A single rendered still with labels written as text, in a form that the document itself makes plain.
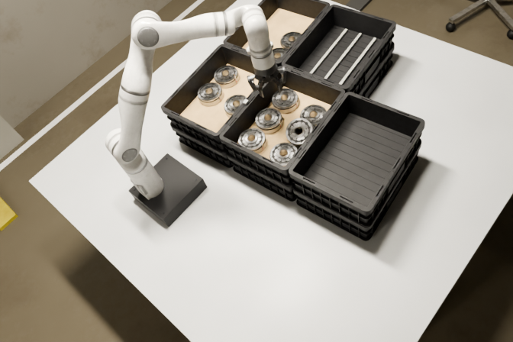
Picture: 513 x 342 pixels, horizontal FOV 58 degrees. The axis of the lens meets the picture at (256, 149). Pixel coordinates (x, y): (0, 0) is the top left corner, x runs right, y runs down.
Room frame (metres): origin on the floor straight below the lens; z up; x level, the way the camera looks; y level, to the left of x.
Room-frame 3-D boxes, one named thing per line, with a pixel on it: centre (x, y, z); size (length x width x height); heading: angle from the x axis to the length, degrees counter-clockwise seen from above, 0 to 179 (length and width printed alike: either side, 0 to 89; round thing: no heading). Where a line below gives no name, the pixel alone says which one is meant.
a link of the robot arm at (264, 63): (1.14, -0.11, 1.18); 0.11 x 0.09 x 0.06; 176
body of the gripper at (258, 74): (1.12, -0.11, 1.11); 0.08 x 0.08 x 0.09
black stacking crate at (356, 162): (0.84, -0.32, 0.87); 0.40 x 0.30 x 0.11; 130
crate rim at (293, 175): (0.84, -0.32, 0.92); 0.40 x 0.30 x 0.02; 130
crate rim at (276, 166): (1.07, -0.13, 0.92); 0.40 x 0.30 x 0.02; 130
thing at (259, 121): (1.13, -0.08, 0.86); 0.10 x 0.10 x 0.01
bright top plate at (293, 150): (0.95, -0.09, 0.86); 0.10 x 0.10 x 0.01
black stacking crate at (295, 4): (1.56, -0.25, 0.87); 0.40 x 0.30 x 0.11; 130
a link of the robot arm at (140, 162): (1.06, 0.43, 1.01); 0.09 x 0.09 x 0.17; 24
